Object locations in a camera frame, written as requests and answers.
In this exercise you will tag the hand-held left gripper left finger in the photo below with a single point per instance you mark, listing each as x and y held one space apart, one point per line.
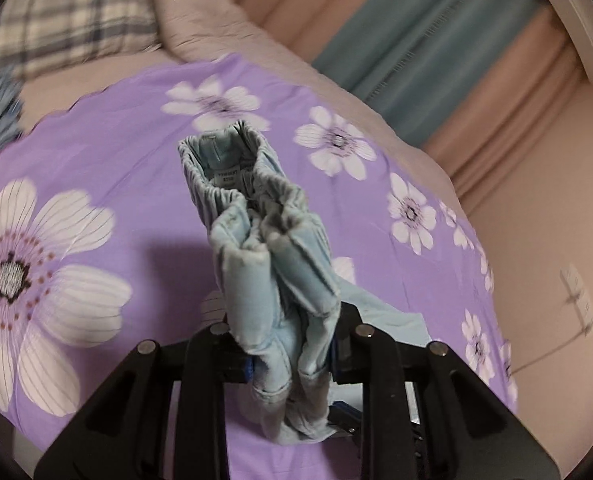
231 360

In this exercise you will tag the teal curtain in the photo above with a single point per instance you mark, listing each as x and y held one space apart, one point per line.
426 35

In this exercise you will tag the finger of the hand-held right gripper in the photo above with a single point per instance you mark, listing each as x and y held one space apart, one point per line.
344 417

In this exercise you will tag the purple floral blanket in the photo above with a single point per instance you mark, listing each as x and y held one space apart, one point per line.
101 160

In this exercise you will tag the grey pink quilt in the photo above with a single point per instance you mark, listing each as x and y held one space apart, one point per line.
211 25

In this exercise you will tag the white wall socket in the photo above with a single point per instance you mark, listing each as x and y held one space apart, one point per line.
579 300

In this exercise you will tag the white frame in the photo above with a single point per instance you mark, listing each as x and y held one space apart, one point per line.
571 5

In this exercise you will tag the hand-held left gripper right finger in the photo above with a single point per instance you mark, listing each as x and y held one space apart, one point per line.
347 355

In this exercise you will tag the light blue strawberry print pants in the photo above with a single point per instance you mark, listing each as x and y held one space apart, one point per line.
256 285

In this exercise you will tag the plaid pillow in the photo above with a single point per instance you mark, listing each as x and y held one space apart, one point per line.
71 10

